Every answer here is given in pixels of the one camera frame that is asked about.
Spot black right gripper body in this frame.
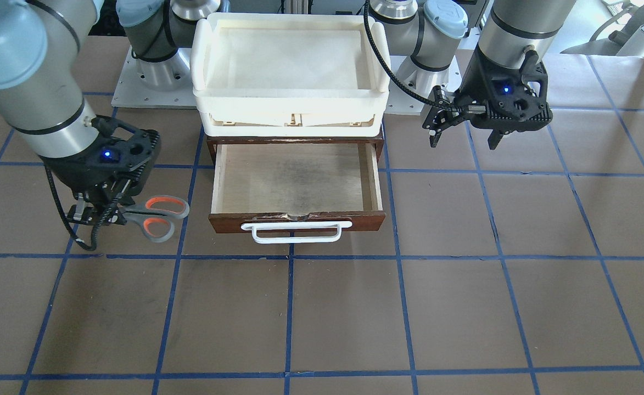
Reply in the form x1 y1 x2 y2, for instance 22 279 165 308
43 115 161 220

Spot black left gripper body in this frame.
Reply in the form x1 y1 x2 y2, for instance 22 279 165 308
422 47 553 132

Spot grey orange scissors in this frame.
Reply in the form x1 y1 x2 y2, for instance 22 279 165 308
119 195 191 243

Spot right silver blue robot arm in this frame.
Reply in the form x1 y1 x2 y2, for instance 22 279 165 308
0 1 161 224

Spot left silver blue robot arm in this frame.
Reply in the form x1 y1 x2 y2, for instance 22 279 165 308
361 1 575 150

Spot wooden drawer with brown front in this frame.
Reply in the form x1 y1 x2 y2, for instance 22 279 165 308
209 142 385 233

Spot white plastic crate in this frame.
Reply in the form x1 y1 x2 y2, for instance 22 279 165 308
191 12 390 138

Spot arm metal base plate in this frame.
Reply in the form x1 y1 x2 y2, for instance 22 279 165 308
385 55 462 116
111 48 196 109

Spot white drawer handle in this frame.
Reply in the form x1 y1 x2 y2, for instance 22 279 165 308
240 221 352 244

